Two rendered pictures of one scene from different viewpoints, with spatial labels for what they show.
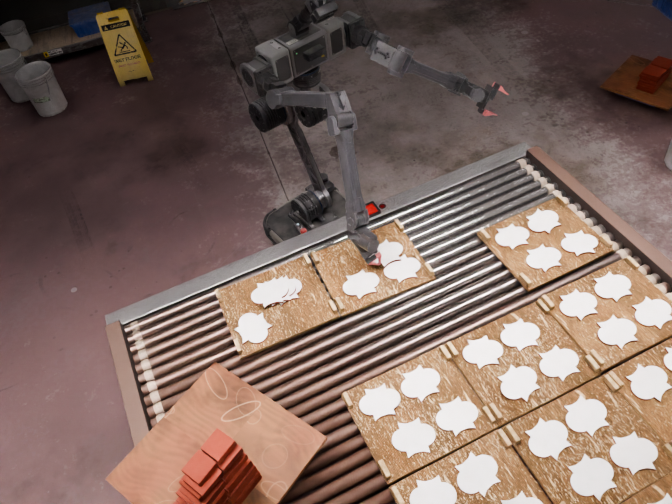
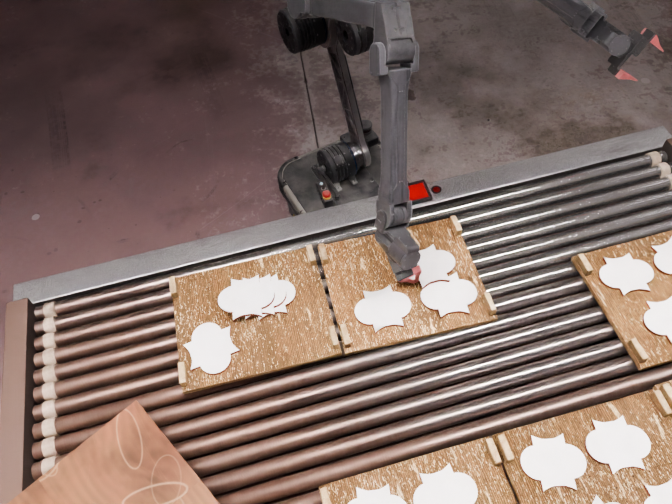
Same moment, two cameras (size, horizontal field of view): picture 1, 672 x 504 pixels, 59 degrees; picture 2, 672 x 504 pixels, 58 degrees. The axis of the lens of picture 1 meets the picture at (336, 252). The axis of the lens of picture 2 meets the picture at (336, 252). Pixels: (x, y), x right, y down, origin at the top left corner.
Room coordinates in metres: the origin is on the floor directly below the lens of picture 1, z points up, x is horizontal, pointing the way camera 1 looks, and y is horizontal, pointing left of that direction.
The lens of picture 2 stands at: (0.63, -0.07, 2.35)
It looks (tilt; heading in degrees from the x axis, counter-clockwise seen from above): 55 degrees down; 7
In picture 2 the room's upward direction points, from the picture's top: 5 degrees counter-clockwise
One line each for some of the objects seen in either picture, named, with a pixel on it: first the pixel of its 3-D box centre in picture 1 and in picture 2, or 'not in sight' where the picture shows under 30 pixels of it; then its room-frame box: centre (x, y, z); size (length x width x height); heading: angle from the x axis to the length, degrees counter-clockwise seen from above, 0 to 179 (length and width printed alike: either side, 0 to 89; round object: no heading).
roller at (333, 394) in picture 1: (418, 353); (450, 438); (1.11, -0.24, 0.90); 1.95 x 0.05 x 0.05; 108
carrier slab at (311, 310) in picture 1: (275, 304); (252, 315); (1.42, 0.27, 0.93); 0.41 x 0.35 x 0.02; 107
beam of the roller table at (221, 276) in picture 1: (336, 231); (362, 215); (1.80, -0.01, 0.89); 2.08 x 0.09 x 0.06; 108
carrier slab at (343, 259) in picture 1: (371, 266); (403, 281); (1.53, -0.13, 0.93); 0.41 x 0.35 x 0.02; 106
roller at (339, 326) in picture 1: (386, 305); (414, 347); (1.35, -0.16, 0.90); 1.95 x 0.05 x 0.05; 108
